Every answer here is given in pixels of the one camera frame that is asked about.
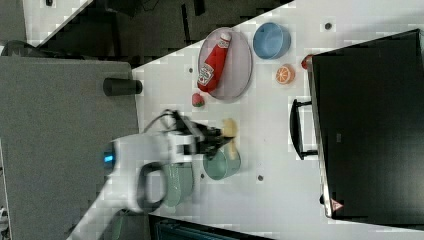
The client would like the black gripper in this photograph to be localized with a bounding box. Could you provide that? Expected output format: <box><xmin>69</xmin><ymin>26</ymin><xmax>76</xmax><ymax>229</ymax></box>
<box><xmin>173</xmin><ymin>111</ymin><xmax>232</xmax><ymax>156</ymax></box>

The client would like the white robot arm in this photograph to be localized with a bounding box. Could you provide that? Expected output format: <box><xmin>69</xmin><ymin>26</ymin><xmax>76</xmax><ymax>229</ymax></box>
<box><xmin>92</xmin><ymin>109</ymin><xmax>238</xmax><ymax>212</ymax></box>

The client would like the black toaster oven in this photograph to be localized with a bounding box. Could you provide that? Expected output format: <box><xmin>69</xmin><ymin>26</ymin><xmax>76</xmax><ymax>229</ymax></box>
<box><xmin>290</xmin><ymin>29</ymin><xmax>424</xmax><ymax>230</ymax></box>

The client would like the green metal mug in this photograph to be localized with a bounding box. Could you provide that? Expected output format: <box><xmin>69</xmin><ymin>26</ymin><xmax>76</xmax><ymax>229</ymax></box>
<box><xmin>203</xmin><ymin>145</ymin><xmax>241</xmax><ymax>180</ymax></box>

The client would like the grey round plate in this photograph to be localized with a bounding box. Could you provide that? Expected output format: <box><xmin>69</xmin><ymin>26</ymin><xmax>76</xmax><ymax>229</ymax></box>
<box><xmin>198</xmin><ymin>27</ymin><xmax>253</xmax><ymax>102</ymax></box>

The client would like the red ketchup bottle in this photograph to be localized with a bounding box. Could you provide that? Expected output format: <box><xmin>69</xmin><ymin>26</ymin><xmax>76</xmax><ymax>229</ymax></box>
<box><xmin>197</xmin><ymin>32</ymin><xmax>231</xmax><ymax>93</ymax></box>

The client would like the orange slice toy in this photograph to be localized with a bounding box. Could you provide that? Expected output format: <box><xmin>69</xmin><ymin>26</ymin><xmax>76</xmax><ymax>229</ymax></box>
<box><xmin>275</xmin><ymin>64</ymin><xmax>296</xmax><ymax>85</ymax></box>

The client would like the blue bowl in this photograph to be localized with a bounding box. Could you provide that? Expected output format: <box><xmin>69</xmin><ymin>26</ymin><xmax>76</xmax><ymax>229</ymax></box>
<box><xmin>253</xmin><ymin>22</ymin><xmax>291</xmax><ymax>60</ymax></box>

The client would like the small red strawberry toy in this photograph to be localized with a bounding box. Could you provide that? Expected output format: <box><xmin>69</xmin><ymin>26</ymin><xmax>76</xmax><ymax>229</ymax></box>
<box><xmin>301</xmin><ymin>54</ymin><xmax>313</xmax><ymax>70</ymax></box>

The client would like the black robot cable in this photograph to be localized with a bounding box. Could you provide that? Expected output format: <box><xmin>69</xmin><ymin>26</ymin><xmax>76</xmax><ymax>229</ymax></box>
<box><xmin>143</xmin><ymin>109</ymin><xmax>181</xmax><ymax>134</ymax></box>

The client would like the blue metal frame rail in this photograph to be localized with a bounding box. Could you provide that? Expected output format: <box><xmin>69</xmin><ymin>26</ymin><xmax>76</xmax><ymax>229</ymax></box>
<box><xmin>148</xmin><ymin>215</ymin><xmax>271</xmax><ymax>240</ymax></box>

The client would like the black cylinder post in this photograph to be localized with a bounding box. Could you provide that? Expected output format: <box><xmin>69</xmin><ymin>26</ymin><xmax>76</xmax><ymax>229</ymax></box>
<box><xmin>103</xmin><ymin>78</ymin><xmax>143</xmax><ymax>96</ymax></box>

